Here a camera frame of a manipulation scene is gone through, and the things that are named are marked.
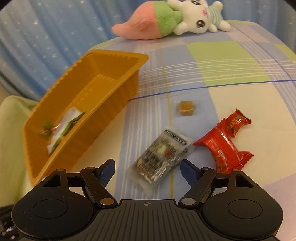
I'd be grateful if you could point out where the large red snack packet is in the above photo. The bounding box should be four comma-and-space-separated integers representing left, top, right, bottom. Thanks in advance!
193, 118, 253, 174

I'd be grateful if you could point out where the silver transparent snack packet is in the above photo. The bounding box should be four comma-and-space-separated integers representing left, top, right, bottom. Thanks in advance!
128, 126, 195, 196

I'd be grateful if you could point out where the red foil candy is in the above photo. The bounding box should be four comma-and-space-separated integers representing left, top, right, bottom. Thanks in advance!
226, 109, 252, 138

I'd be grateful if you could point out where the white green snack packet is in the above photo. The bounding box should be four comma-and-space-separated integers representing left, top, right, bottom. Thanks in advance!
47, 108, 84, 155

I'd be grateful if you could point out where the green candy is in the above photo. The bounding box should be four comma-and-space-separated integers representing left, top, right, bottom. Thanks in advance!
40, 121, 56, 139

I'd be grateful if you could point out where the brown cube candy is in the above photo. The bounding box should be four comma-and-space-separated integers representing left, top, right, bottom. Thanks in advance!
179, 100, 194, 116

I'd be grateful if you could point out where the light green draped cloth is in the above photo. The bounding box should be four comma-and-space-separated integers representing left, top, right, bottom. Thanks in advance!
1, 96, 38, 207

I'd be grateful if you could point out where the orange plastic tray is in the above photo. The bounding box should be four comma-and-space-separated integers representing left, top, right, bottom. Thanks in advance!
23, 50, 149, 186

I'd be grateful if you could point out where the plaid tablecloth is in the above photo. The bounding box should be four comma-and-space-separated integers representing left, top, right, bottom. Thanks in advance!
71, 21, 295, 240

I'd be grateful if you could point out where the blue starry curtain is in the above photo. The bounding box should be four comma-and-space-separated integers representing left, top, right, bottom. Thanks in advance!
1, 1, 295, 100

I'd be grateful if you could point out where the pink green white plush toy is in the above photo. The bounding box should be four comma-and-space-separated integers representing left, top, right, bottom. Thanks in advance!
111, 1, 231, 40

